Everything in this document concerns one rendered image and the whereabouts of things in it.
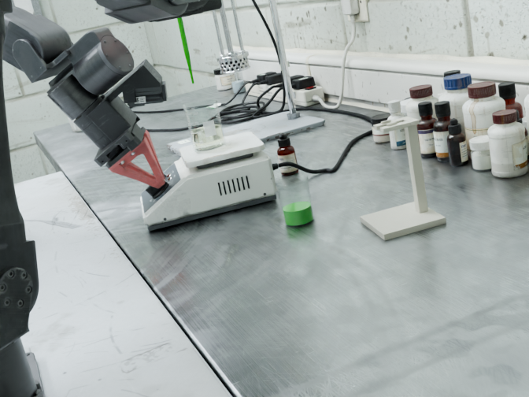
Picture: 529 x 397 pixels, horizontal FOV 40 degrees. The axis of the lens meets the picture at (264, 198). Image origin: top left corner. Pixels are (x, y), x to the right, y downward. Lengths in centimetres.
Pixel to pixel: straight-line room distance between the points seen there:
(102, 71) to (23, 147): 254
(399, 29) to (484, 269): 84
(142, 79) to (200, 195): 19
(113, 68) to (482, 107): 52
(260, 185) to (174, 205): 13
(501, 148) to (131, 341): 55
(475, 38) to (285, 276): 67
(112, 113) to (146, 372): 44
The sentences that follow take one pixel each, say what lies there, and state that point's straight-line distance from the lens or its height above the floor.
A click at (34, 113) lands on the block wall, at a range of 351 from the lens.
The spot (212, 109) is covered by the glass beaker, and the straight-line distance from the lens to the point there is 109.
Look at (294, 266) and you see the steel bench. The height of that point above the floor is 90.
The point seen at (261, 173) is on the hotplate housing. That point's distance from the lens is 108.
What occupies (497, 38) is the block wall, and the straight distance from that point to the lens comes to 130.
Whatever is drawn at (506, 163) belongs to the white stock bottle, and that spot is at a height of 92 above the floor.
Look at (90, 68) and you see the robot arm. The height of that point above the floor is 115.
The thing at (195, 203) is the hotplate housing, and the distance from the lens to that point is 107.
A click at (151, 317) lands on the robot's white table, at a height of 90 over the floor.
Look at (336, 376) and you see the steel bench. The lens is 63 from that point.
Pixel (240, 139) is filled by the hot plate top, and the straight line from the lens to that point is 114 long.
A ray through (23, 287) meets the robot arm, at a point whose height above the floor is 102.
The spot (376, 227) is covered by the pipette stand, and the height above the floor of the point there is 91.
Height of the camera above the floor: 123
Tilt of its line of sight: 17 degrees down
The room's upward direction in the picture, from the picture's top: 12 degrees counter-clockwise
